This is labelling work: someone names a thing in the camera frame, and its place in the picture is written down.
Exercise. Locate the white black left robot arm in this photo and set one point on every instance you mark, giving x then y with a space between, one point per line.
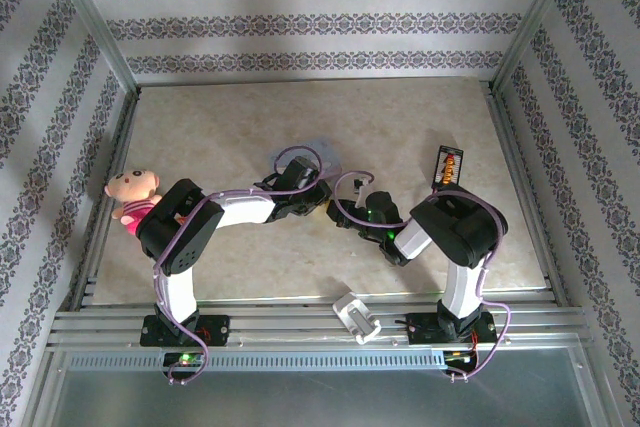
175 292

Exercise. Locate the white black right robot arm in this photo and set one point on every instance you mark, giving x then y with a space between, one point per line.
460 287

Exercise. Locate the white plastic clip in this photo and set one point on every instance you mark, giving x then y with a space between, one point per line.
356 318

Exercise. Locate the black orange snack packet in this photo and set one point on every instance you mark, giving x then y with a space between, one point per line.
448 167

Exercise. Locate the plush doll in pink shirt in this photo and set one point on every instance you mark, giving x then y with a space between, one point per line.
132 192

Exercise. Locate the grey metal sheet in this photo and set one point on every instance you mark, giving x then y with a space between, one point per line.
320 402

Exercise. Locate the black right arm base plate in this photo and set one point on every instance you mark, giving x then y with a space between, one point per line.
425 329

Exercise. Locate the aluminium mounting rail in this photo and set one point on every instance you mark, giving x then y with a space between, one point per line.
300 327

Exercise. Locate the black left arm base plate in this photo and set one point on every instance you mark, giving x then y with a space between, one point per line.
215 329

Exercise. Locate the aluminium side rail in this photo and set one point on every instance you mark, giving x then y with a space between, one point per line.
107 197
525 197

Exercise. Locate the aluminium frame corner post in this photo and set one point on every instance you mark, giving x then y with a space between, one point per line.
537 17
92 17

